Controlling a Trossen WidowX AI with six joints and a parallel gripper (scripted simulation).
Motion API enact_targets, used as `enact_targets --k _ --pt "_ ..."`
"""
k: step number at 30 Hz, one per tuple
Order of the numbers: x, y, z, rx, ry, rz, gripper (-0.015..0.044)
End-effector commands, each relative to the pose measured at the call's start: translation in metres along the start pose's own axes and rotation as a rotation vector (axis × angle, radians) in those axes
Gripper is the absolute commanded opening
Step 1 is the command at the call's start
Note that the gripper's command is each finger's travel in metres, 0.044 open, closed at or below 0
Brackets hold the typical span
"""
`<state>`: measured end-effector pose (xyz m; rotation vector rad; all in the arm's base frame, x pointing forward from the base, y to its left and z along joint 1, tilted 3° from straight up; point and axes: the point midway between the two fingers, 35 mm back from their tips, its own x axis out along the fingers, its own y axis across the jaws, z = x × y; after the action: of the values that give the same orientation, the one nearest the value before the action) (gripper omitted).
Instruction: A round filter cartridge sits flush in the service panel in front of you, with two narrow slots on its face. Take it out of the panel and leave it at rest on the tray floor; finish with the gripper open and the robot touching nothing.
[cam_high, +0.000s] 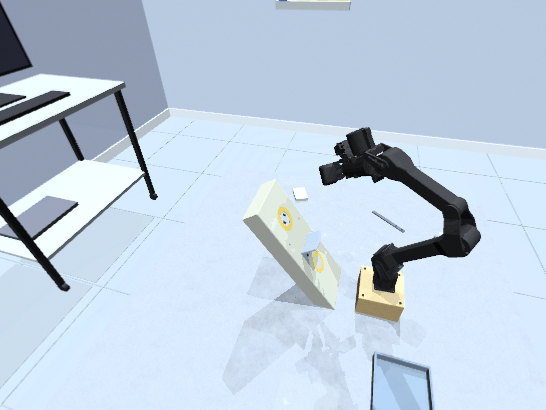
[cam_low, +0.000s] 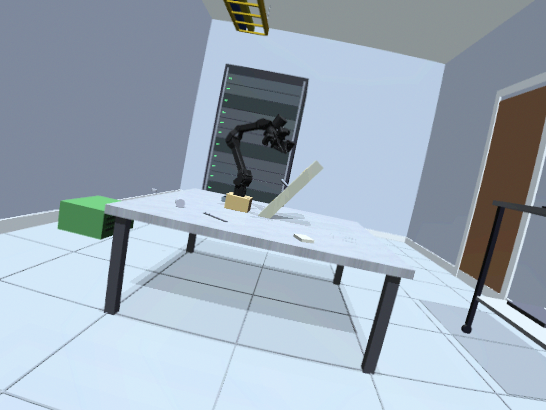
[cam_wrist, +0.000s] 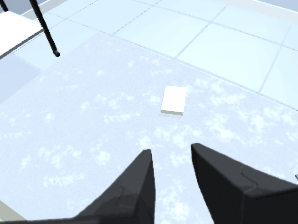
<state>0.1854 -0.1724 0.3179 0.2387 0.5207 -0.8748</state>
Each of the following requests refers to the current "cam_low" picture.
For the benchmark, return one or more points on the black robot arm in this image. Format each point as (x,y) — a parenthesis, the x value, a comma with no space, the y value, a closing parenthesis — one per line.
(244,176)

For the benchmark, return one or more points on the white flat box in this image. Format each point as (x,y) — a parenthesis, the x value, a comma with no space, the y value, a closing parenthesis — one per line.
(303,238)

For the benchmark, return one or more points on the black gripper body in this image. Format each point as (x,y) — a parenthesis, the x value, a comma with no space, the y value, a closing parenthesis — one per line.
(270,137)

